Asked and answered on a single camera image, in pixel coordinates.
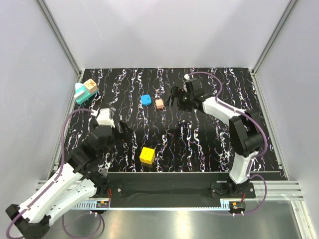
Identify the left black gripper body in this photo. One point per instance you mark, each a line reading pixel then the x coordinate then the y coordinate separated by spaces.
pixel 113 140

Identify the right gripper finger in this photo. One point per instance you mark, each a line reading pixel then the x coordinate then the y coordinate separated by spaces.
pixel 175 92
pixel 172 102

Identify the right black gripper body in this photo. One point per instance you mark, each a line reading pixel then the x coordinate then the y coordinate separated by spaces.
pixel 184 101

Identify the pink plug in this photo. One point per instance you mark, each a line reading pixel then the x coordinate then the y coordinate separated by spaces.
pixel 159 103

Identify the blue plug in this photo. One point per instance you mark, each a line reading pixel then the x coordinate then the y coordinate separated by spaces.
pixel 146 100

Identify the yellow cube socket adapter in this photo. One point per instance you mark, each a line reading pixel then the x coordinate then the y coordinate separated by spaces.
pixel 147 155

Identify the beige wooden plug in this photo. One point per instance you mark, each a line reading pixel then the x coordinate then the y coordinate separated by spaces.
pixel 90 86

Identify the teal socket block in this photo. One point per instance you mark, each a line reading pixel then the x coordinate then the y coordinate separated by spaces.
pixel 85 97

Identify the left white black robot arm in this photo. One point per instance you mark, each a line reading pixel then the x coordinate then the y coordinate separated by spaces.
pixel 77 179

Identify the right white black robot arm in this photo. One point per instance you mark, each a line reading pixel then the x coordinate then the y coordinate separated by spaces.
pixel 246 135

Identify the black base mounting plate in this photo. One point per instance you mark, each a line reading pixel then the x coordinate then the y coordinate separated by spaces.
pixel 167 190

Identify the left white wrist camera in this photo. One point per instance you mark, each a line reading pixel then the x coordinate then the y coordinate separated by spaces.
pixel 104 117

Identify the aluminium rail front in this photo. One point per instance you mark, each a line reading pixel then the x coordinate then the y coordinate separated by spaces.
pixel 271 191

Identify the right aluminium frame post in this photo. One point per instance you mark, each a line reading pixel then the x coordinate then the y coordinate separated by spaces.
pixel 276 32

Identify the aluminium frame post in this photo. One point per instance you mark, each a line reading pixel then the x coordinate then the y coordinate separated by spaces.
pixel 276 32
pixel 58 35

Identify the left aluminium frame post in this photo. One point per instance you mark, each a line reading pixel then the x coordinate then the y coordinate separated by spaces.
pixel 58 35

